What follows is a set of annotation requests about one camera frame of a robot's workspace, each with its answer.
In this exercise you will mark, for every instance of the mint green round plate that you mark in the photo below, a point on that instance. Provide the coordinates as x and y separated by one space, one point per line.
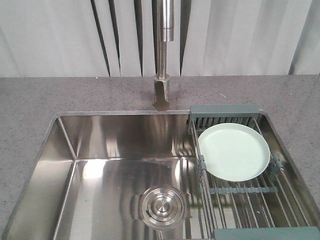
234 152

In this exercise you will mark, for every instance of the stainless steel gooseneck faucet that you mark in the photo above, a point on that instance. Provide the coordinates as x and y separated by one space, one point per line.
165 33

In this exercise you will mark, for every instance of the stainless steel sink basin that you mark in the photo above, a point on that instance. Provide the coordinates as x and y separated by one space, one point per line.
89 168

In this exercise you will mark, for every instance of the round steel sink drain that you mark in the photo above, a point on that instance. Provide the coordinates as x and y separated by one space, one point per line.
160 207

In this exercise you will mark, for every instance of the white pleated curtain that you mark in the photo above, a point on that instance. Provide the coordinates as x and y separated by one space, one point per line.
132 38

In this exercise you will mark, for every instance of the teal wire dish rack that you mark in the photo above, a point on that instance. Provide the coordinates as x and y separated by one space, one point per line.
276 205

